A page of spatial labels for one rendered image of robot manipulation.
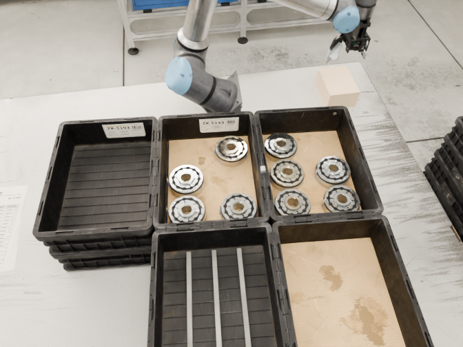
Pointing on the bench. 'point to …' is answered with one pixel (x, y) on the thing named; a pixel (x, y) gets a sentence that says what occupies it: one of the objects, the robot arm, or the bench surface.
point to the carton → (337, 87)
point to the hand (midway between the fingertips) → (344, 60)
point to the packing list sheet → (10, 224)
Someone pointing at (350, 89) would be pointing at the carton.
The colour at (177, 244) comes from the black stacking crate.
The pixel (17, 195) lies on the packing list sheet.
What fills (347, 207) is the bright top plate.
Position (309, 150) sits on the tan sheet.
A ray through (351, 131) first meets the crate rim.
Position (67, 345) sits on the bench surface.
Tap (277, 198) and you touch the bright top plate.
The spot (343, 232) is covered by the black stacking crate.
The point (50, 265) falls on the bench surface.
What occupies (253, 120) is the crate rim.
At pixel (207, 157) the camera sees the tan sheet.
